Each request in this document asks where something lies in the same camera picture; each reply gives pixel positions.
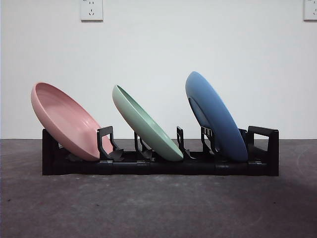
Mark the green round plate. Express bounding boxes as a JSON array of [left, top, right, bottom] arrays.
[[112, 84, 184, 161]]

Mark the blue round plate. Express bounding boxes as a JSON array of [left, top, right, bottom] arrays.
[[185, 71, 249, 163]]

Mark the pink round plate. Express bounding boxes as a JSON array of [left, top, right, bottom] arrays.
[[30, 82, 117, 161]]

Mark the black plate rack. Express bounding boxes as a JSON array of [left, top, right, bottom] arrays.
[[42, 125, 280, 177]]

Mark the white wall socket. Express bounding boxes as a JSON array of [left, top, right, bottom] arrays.
[[80, 0, 104, 22], [303, 0, 317, 21]]

